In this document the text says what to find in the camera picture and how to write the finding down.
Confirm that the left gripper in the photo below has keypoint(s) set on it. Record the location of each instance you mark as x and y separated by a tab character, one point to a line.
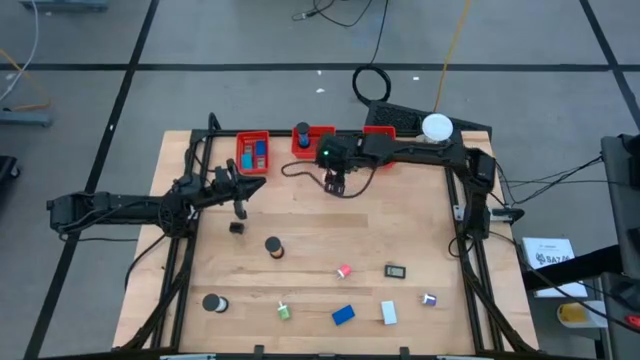
224	186

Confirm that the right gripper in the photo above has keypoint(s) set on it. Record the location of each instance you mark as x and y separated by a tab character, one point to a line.
340	152

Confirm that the teal plastic box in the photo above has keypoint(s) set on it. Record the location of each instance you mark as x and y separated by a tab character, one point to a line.
247	161

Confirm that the black wall charger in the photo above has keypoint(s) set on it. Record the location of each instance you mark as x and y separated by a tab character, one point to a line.
236	228

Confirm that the blue plastic box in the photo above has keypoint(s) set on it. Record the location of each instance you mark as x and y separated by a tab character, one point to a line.
343	315
260	148

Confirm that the orange sand hourglass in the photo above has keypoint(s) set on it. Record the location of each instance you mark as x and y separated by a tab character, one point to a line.
273	244

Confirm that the blue sand hourglass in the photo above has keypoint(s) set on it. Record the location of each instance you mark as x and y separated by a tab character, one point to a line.
302	135

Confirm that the pink wall charger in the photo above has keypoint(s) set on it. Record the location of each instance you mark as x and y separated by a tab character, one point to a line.
344	271

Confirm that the black digital thermometer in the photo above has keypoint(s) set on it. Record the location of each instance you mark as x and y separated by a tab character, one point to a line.
395	271

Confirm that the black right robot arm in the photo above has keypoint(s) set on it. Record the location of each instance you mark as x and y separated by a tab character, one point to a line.
425	150

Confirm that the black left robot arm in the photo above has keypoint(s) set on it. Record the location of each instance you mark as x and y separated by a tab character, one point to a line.
110	207

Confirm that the red plastic basket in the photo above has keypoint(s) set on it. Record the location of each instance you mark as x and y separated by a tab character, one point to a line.
380	130
239	137
315	132

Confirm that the black perforated plate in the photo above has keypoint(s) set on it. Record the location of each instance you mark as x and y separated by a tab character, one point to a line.
395	117

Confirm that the white sand hourglass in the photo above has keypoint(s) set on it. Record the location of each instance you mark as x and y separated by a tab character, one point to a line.
211	302

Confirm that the white mushroom table lamp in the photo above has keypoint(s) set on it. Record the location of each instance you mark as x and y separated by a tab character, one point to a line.
437	127

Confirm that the white plastic box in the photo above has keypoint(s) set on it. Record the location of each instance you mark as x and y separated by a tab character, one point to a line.
388	312

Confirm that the white paper label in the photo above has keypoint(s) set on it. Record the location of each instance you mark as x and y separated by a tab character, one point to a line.
547	250

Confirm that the grey table foot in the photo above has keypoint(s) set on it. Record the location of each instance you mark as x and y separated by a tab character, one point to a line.
65	5
25	119

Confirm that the black caster block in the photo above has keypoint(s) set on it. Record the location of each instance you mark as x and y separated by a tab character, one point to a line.
7	169

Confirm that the black flat bar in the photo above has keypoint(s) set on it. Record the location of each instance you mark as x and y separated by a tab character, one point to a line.
570	270

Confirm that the yellow and white cup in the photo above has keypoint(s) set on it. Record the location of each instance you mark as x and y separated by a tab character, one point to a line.
570	315

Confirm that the grey equipment cart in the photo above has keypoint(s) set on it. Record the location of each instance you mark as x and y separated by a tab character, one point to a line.
622	200

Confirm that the red button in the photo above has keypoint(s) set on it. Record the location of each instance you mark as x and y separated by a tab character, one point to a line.
633	321

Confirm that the black aluminium rig frame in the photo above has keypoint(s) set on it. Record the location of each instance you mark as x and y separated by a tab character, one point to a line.
279	133

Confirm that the green wall charger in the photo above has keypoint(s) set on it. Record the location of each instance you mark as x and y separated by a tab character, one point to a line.
284	312

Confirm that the purple wall charger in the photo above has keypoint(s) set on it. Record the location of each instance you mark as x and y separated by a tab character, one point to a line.
429	300

